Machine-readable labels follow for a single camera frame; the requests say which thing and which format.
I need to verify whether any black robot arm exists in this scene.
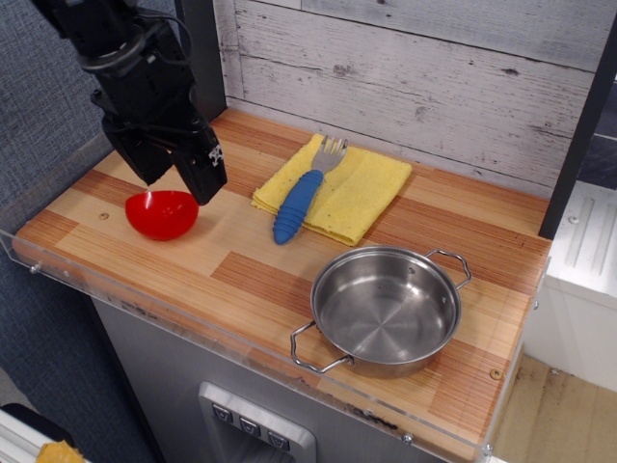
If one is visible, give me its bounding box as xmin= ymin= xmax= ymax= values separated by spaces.
xmin=35 ymin=1 xmax=228 ymax=205

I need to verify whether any grey cabinet with dispenser panel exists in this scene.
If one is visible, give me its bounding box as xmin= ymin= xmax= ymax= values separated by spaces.
xmin=94 ymin=300 xmax=437 ymax=462

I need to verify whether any red half tomato bowl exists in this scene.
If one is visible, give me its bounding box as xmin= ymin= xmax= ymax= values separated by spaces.
xmin=124 ymin=191 xmax=200 ymax=241

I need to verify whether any clear acrylic table guard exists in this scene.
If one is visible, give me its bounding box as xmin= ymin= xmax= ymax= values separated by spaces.
xmin=0 ymin=71 xmax=550 ymax=462

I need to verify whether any black vertical post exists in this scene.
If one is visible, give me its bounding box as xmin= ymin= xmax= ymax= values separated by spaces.
xmin=538 ymin=18 xmax=616 ymax=239
xmin=174 ymin=0 xmax=227 ymax=122

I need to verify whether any black vertical post left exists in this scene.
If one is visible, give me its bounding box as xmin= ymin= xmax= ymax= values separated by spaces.
xmin=174 ymin=0 xmax=227 ymax=122

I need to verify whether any blue handled metal fork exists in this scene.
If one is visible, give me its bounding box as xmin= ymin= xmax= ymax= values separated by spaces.
xmin=273 ymin=136 xmax=348 ymax=245

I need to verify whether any white appliance at right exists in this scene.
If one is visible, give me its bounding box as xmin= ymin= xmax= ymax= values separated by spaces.
xmin=522 ymin=181 xmax=616 ymax=391

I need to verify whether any yellow folded cloth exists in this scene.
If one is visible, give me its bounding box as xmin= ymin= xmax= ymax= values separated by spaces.
xmin=252 ymin=134 xmax=412 ymax=246

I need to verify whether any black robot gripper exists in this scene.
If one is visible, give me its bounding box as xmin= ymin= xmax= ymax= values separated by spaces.
xmin=90 ymin=28 xmax=228 ymax=205

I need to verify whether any yellow object bottom left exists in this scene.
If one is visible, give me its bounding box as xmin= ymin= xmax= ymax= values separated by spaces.
xmin=35 ymin=441 xmax=86 ymax=463

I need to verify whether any black vertical post right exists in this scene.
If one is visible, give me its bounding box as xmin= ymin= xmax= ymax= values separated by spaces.
xmin=538 ymin=18 xmax=616 ymax=239

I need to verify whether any steel pan with handles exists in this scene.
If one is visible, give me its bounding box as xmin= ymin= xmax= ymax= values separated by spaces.
xmin=290 ymin=245 xmax=472 ymax=378

